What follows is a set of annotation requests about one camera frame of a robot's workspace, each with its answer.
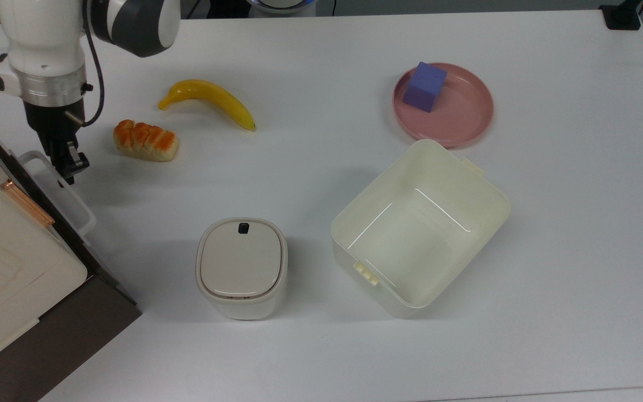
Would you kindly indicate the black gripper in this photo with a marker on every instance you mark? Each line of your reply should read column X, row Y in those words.
column 53, row 123

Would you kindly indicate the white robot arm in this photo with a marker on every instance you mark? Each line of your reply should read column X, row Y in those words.
column 42, row 39

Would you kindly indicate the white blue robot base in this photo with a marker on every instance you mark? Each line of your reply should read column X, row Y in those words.
column 282, row 5

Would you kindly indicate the orange glazed bread loaf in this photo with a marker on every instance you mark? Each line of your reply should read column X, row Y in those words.
column 147, row 140

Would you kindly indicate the yellow banana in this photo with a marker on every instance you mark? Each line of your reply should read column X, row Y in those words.
column 215, row 99

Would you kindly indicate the white lidded trash can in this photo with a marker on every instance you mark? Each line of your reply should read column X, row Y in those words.
column 241, row 267

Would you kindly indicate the cream plastic bin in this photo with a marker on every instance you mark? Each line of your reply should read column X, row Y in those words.
column 419, row 234

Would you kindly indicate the purple cube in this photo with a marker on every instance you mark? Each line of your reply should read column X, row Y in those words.
column 424, row 86

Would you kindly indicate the pink plate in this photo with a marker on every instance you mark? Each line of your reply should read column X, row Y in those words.
column 461, row 120

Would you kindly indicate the black clamp mount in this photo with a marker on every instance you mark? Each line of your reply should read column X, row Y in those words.
column 623, row 15

